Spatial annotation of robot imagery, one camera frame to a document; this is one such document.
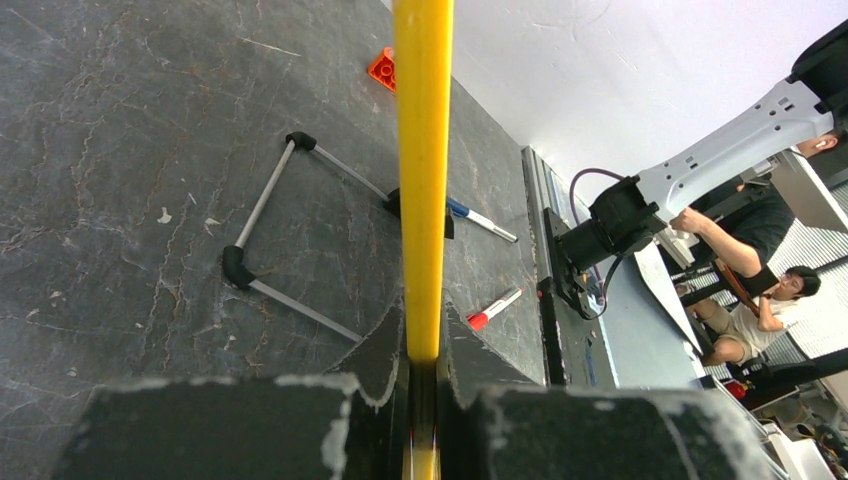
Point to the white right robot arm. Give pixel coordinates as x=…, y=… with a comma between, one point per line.
x=809, y=102

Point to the orange framed whiteboard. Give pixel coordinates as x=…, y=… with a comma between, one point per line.
x=423, y=34

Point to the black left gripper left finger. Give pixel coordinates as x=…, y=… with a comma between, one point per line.
x=345, y=423

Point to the person in black shirt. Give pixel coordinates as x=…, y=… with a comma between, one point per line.
x=747, y=238

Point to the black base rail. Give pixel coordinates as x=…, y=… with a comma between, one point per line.
x=574, y=345

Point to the orange lego brick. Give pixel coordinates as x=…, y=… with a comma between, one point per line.
x=382, y=69

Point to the whiteboard wire stand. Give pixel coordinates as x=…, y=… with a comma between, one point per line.
x=305, y=230

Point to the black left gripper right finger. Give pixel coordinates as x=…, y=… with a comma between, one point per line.
x=496, y=423

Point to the red whiteboard marker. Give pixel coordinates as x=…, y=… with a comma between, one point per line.
x=479, y=320

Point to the blue whiteboard marker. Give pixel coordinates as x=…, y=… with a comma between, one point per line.
x=468, y=214

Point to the seated person light shirt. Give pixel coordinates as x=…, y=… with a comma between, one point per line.
x=743, y=333

